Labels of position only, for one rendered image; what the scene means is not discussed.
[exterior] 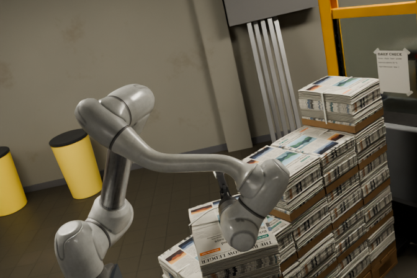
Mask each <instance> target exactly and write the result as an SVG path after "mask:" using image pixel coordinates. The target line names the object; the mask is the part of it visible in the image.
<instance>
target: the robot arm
mask: <svg viewBox="0 0 417 278"><path fill-rule="evenodd" d="M154 104H155V97H154V95H153V93H152V91H151V90H150V89H149V88H148V87H146V86H143V85H139V84H129V85H126V86H123V87H121V88H119V89H117V90H115V91H113V92H112V93H110V94H109V95H108V96H106V97H105V98H102V99H99V100H96V99H95V98H87V99H84V100H82V101H81V102H80V103H79V104H78V105H77V107H76V109H75V111H74V114H75V116H76V120H77V121H78V123H79V124H80V126H81V127H82V128H83V130H84V131H85V132H86V133H87V134H88V135H89V136H91V137H92V138H93V139H95V141H97V142H98V143H100V144H101V145H103V146H105V147H106V148H108V150H107V158H106V162H105V170H104V178H103V183H102V190H101V195H100V196H99V197H97V198H96V199H95V201H94V203H93V206H92V209H91V211H90V213H89V215H88V218H87V219H86V220H85V222H84V221H82V220H74V221H71V222H68V223H65V224H64V225H62V226H61V227H60V228H59V230H58V231H57V233H56V235H55V254H56V258H57V261H58V264H59V266H60V269H61V271H62V273H63V275H64V277H65V278H110V275H111V273H112V270H113V269H114V267H115V266H114V264H113V263H109V264H106V265H104V264H103V261H102V260H103V259H104V257H105V254H106V252H107V250H108V249H109V248H110V247H111V246H113V245H114V244H115V243H116V242H117V241H118V240H119V239H120V238H121V237H122V236H123V235H124V234H125V232H126V231H127V230H128V229H129V228H130V225H131V224H132V221H133V207H132V205H131V204H130V202H128V200H127V199H126V198H125V195H126V191H127V186H128V180H129V175H130V170H131V166H132V162H134V163H136V164H138V165H140V166H142V167H144V168H146V169H149V170H152V171H157V172H161V173H188V172H206V171H213V173H214V175H215V178H216V179H217V181H218V185H219V188H220V197H221V201H220V203H219V205H218V212H219V218H220V228H221V231H222V234H223V237H224V239H225V240H226V242H227V243H228V244H229V245H230V246H231V247H232V248H234V249H236V250H237V251H240V252H245V251H249V250H250V249H252V248H253V247H254V245H255V244H256V241H257V238H258V233H259V229H260V227H261V225H262V222H263V221H264V219H265V218H266V216H267V215H268V214H269V213H270V212H271V211H272V210H273V209H274V207H275V206H276V205H277V204H278V202H279V201H280V199H281V198H282V196H283V194H284V192H285V190H286V188H287V186H288V183H289V178H290V171H289V170H288V169H287V168H286V167H285V166H284V165H283V164H282V163H281V162H280V161H279V160H278V159H268V160H265V161H264V162H263V163H262V164H258V163H253V164H248V163H245V162H243V161H241V160H239V159H236V158H234V157H231V156H227V155H217V154H166V153H160V152H158V151H155V150H154V149H152V148H151V147H149V146H148V145H147V144H146V143H145V142H144V141H143V140H142V139H141V137H140V136H139V134H140V133H141V132H142V130H143V127H144V126H145V124H146V121H147V120H148V117H149V116H150V113H151V112H152V110H153V107H154ZM225 173H226V174H228V175H230V176H231V177H232V178H233V179H234V180H235V182H236V186H237V190H239V192H240V194H241V195H240V197H239V198H238V199H236V198H234V197H232V196H231V195H230V191H229V189H228V186H227V184H226V180H225V177H224V175H225ZM222 194H223V195H222Z"/></svg>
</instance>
